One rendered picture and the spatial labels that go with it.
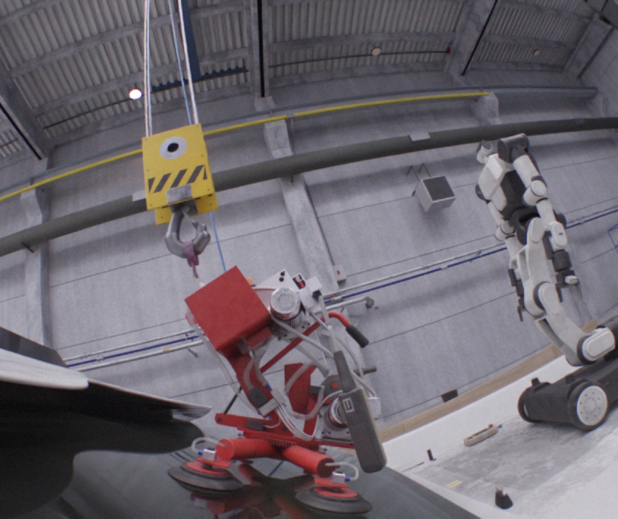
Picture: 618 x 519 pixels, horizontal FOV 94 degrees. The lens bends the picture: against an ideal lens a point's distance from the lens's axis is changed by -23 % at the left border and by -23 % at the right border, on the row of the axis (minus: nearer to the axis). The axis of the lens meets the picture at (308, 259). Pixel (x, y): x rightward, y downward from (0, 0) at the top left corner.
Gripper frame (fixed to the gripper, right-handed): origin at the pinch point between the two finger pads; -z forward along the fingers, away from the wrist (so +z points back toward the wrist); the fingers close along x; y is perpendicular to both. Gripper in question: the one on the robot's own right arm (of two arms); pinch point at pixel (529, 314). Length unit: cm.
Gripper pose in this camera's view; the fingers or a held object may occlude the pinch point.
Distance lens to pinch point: 214.5
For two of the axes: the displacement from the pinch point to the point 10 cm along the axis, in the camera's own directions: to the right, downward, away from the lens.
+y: -1.2, -3.3, -9.4
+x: -9.9, 1.3, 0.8
